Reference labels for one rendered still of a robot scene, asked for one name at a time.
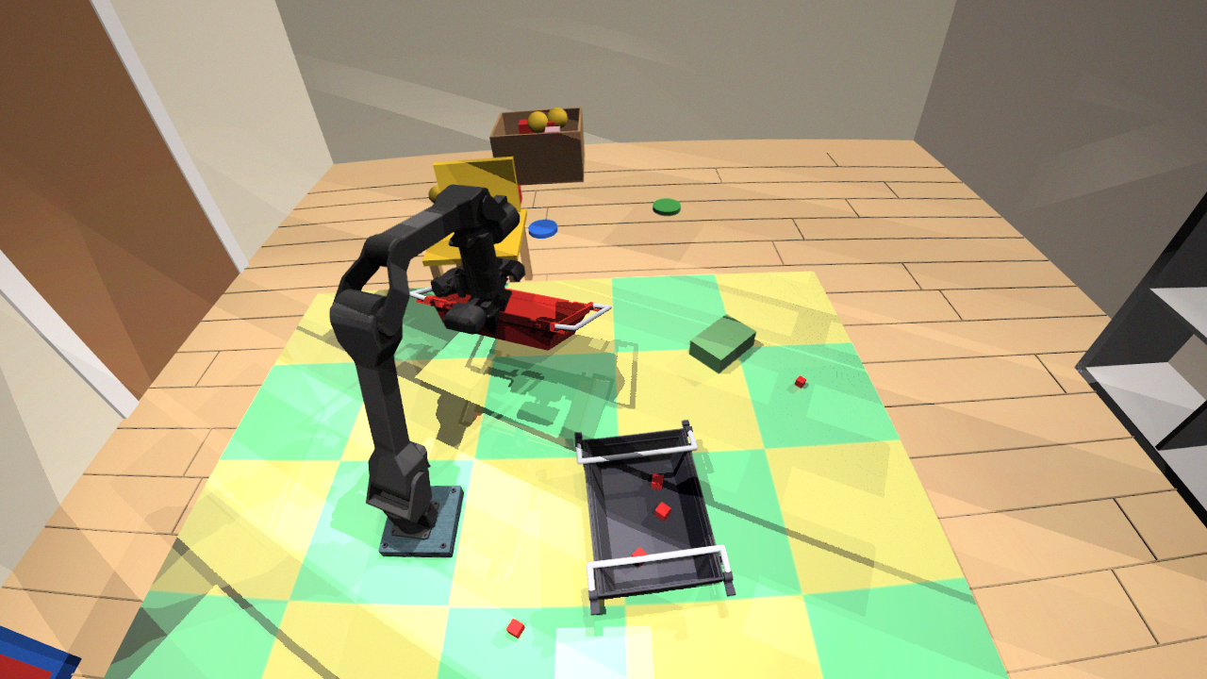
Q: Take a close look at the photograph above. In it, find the green rectangular block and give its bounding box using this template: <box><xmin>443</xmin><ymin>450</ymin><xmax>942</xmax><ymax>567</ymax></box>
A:
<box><xmin>689</xmin><ymin>314</ymin><xmax>757</xmax><ymax>374</ymax></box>

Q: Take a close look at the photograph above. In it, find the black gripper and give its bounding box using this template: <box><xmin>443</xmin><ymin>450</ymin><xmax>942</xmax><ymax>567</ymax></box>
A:
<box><xmin>443</xmin><ymin>257</ymin><xmax>526</xmax><ymax>335</ymax></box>

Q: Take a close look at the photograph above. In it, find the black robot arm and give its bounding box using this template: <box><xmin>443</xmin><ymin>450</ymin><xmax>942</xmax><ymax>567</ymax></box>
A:
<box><xmin>330</xmin><ymin>185</ymin><xmax>520</xmax><ymax>539</ymax></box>

